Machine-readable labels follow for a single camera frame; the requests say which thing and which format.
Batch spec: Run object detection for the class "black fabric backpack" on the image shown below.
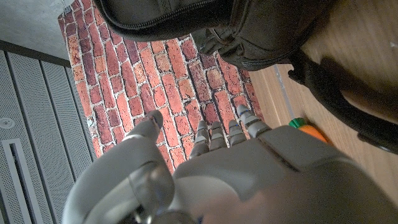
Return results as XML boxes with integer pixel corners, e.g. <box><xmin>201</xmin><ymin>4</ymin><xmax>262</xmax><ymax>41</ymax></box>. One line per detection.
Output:
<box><xmin>93</xmin><ymin>0</ymin><xmax>398</xmax><ymax>155</ymax></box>

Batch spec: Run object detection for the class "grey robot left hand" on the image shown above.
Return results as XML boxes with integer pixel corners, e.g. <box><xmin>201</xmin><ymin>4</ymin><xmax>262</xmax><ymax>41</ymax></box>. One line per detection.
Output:
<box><xmin>62</xmin><ymin>104</ymin><xmax>398</xmax><ymax>224</ymax></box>

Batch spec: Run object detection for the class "printed brick wall backdrop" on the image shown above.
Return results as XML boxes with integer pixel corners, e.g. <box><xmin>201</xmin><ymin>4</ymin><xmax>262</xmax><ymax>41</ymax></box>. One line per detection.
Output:
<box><xmin>57</xmin><ymin>0</ymin><xmax>265</xmax><ymax>175</ymax></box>

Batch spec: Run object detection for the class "orange toy carrot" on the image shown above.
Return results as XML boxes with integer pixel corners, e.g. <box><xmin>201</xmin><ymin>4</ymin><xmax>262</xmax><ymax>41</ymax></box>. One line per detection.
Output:
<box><xmin>288</xmin><ymin>117</ymin><xmax>329</xmax><ymax>144</ymax></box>

